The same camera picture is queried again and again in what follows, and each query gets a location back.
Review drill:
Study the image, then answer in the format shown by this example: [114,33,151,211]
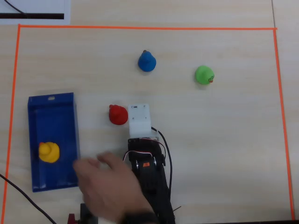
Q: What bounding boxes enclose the person's bare hand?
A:
[72,152,156,223]

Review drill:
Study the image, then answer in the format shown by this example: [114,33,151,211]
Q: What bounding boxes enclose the yellow rubber duck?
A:
[38,141,60,164]

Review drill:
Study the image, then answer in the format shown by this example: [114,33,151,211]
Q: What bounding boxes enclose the red rubber duck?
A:
[108,104,129,126]

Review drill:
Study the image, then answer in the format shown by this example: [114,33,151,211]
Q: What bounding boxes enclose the blue plastic box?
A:
[27,92,81,193]

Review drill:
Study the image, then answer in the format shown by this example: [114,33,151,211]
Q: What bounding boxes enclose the blue rubber duck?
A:
[137,49,157,72]

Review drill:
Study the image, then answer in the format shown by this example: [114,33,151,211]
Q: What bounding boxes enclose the green rubber duck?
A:
[194,65,215,86]

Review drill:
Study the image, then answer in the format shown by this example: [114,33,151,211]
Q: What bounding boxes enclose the orange tape strip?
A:
[2,24,21,224]
[18,24,278,31]
[273,28,296,221]

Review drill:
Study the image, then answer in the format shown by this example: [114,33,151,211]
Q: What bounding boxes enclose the white paper with black bar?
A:
[0,0,71,25]

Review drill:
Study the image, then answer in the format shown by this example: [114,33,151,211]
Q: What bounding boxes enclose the black camera stand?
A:
[80,203,99,224]

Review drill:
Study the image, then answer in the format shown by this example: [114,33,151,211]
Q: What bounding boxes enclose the black camera cable on arm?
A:
[151,126,174,210]

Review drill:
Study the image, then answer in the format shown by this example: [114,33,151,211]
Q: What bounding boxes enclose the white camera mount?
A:
[128,103,153,140]

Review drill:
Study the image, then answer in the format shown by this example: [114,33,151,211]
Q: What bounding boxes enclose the long black cable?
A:
[0,174,57,224]

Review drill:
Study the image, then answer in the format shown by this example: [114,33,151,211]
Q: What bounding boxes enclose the thin black cable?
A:
[4,0,30,16]

